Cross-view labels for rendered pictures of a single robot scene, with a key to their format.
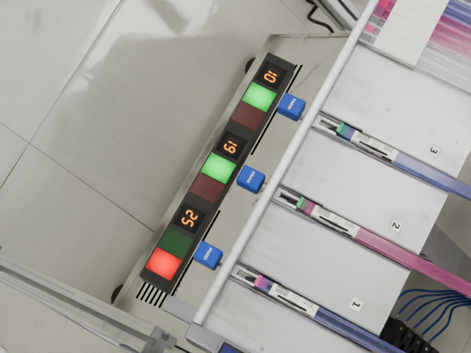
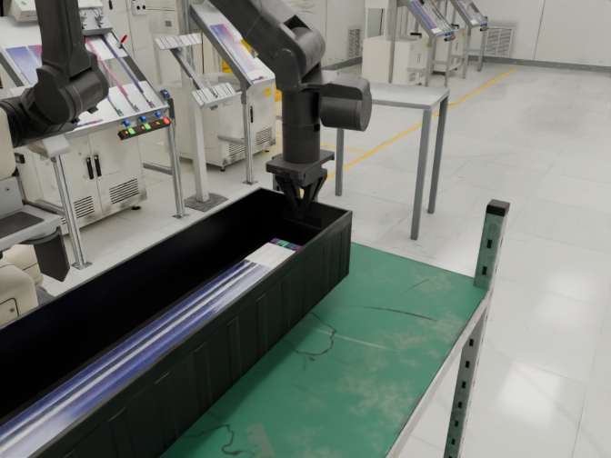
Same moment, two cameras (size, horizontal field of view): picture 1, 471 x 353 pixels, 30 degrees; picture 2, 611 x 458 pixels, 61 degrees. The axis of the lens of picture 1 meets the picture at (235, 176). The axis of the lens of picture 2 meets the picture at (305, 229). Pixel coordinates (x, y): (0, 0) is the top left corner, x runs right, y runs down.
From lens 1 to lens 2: 269 cm
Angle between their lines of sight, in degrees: 63
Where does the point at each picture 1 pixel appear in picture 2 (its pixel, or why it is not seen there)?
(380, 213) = (120, 96)
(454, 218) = not seen: hidden behind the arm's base
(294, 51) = not seen: hidden behind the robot
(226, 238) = (114, 177)
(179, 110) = (97, 235)
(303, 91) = not seen: hidden behind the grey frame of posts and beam
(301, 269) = (141, 100)
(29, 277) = (177, 176)
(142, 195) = (120, 222)
